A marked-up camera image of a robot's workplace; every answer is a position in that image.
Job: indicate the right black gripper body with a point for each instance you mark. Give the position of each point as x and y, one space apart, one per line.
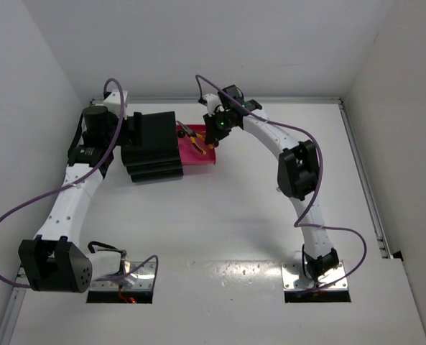
219 123

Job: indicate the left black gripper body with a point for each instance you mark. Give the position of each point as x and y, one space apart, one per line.
128 135

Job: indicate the yellow handled pliers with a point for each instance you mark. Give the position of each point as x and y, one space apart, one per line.
193 136

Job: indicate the pink top drawer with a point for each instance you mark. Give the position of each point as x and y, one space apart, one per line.
195 154

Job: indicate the black drawer cabinet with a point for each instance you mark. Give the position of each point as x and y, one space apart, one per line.
158 157

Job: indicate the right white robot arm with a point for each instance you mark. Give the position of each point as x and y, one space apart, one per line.
298 170

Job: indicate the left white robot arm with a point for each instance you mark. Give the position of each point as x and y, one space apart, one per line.
53 260

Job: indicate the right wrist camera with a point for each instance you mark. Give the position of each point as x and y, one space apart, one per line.
212 102

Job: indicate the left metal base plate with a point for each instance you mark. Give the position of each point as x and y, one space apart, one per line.
139 281

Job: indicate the metal base plate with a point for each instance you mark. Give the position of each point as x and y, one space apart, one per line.
294 281
139 281

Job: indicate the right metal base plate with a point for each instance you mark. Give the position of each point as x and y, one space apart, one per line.
294 281

